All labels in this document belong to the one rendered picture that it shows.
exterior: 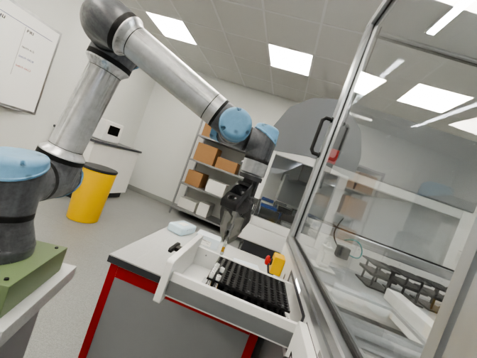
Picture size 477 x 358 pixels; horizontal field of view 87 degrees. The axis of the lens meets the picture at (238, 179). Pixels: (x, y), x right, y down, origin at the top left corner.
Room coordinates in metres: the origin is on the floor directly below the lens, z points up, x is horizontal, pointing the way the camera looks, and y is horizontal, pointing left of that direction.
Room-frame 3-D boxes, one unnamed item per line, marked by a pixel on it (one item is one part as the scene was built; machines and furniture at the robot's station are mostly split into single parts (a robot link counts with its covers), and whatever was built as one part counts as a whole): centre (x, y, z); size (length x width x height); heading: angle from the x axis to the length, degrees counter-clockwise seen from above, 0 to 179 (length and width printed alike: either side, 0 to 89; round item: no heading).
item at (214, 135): (0.73, 0.07, 1.28); 0.11 x 0.11 x 0.08; 7
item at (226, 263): (0.71, -0.13, 0.87); 0.22 x 0.18 x 0.06; 84
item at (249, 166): (0.76, -0.03, 1.20); 0.08 x 0.08 x 0.05
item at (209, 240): (1.31, 0.04, 0.79); 0.13 x 0.09 x 0.05; 87
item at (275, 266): (1.03, -0.27, 0.88); 0.07 x 0.05 x 0.07; 174
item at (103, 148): (4.06, 2.26, 0.61); 1.15 x 0.72 x 1.22; 170
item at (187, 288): (0.71, -0.14, 0.86); 0.40 x 0.26 x 0.06; 84
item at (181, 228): (1.37, 0.20, 0.78); 0.15 x 0.10 x 0.04; 160
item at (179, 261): (0.73, 0.07, 0.87); 0.29 x 0.02 x 0.11; 174
